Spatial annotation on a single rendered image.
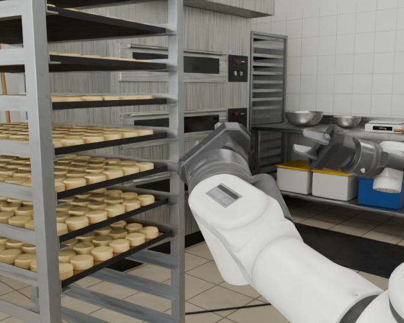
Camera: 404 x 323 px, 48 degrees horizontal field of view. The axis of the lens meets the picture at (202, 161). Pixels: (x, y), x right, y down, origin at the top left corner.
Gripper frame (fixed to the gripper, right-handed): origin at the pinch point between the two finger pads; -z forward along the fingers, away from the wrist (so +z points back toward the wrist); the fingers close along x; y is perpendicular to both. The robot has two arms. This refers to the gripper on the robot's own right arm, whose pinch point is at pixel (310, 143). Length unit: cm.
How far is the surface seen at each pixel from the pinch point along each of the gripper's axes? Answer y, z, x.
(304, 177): -219, 170, -202
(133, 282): 5, -25, -64
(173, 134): -14.6, -27.0, -19.7
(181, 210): -2.6, -19.4, -35.5
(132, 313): 11, -23, -70
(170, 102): -19.9, -29.8, -13.6
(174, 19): -31.8, -34.4, 3.2
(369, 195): -178, 207, -169
